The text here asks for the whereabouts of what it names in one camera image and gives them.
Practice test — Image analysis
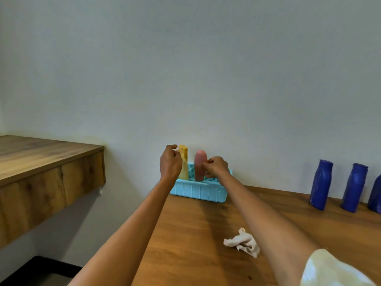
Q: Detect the person's right hand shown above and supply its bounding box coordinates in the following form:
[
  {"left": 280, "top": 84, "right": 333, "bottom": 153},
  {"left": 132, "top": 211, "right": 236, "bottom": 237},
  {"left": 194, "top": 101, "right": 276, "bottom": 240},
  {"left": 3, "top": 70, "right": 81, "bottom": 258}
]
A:
[{"left": 202, "top": 156, "right": 231, "bottom": 186}]

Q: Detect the person's left hand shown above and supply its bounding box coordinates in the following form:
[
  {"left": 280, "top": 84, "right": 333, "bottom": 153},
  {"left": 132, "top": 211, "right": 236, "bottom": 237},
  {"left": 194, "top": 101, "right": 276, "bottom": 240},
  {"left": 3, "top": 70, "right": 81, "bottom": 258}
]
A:
[{"left": 159, "top": 144, "right": 183, "bottom": 184}]

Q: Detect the pink bottle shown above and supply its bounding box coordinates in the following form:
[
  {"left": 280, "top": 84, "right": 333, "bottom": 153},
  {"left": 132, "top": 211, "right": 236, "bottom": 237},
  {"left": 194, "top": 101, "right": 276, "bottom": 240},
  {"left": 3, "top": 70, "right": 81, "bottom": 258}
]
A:
[{"left": 194, "top": 150, "right": 208, "bottom": 182}]

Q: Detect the beige bottle with white cap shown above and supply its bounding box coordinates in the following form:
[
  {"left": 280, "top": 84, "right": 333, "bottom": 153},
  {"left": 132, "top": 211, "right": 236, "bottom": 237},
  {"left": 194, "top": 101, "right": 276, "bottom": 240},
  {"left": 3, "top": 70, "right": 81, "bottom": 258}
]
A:
[{"left": 177, "top": 159, "right": 190, "bottom": 181}]

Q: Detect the yellow bottle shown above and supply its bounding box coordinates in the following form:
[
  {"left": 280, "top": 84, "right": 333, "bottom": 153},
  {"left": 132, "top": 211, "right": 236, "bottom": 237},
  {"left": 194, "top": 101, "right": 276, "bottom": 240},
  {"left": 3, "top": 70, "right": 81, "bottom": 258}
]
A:
[{"left": 178, "top": 144, "right": 189, "bottom": 164}]

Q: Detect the light blue plastic basket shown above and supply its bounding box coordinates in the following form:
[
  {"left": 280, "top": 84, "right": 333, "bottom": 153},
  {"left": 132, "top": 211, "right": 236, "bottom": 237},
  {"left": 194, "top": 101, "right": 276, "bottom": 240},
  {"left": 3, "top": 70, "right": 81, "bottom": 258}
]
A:
[{"left": 169, "top": 163, "right": 233, "bottom": 203}]

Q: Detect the white wipe cloth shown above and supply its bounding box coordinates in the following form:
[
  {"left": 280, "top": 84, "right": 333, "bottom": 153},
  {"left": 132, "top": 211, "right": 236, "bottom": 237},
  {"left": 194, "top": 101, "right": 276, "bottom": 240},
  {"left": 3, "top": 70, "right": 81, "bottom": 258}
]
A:
[{"left": 223, "top": 228, "right": 261, "bottom": 259}]

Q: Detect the slim dark blue bottle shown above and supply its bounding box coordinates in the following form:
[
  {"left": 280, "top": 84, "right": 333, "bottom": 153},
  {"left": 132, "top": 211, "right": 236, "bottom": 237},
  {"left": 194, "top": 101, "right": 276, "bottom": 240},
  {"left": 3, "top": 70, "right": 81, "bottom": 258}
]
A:
[
  {"left": 340, "top": 162, "right": 369, "bottom": 213},
  {"left": 309, "top": 159, "right": 334, "bottom": 211}
]

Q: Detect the wide dark blue bottle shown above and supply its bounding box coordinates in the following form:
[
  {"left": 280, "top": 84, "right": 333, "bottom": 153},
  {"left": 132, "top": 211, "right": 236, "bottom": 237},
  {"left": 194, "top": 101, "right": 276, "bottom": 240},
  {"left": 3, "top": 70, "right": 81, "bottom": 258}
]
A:
[{"left": 368, "top": 174, "right": 381, "bottom": 214}]

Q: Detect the person's left forearm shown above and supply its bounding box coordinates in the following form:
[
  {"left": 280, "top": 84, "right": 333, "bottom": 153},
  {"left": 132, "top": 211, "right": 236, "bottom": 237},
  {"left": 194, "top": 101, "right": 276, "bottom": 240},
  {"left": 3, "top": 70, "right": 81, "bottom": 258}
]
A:
[{"left": 67, "top": 175, "right": 178, "bottom": 286}]

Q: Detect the wooden table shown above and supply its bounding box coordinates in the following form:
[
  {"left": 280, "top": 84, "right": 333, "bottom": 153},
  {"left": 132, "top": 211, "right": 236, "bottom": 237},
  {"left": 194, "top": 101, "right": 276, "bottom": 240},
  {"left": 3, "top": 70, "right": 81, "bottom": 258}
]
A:
[{"left": 131, "top": 185, "right": 381, "bottom": 286}]

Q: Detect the wooden side desk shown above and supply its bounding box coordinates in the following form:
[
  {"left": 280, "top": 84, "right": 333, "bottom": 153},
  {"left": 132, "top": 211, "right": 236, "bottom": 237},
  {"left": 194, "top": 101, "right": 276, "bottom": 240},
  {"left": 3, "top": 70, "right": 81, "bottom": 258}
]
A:
[{"left": 0, "top": 135, "right": 106, "bottom": 249}]

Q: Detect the cream patterned right sleeve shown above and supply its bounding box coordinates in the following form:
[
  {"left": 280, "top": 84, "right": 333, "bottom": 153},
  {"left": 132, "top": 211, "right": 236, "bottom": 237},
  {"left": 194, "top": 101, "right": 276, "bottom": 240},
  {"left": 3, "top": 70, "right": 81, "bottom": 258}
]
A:
[{"left": 300, "top": 249, "right": 377, "bottom": 286}]

